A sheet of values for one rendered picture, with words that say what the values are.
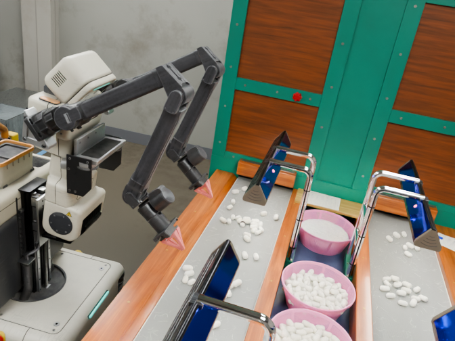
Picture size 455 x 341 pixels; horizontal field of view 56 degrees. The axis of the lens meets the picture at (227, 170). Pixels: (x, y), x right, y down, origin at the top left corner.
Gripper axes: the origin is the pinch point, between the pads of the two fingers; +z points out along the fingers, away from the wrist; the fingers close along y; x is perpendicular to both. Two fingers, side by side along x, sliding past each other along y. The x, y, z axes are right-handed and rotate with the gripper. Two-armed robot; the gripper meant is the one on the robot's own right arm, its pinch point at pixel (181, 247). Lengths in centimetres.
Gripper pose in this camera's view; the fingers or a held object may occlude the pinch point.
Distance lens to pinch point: 149.9
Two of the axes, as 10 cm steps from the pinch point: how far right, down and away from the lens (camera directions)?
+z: 6.4, 7.6, 1.3
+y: 2.6, -3.7, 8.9
